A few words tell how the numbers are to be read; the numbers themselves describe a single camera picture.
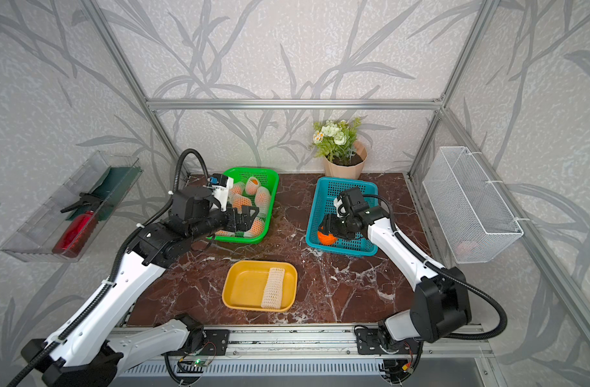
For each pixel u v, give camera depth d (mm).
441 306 411
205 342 719
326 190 1083
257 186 1060
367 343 731
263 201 1016
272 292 788
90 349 386
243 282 865
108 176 748
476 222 600
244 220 601
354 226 596
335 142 929
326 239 792
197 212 488
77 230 596
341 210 748
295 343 753
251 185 1042
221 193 580
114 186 754
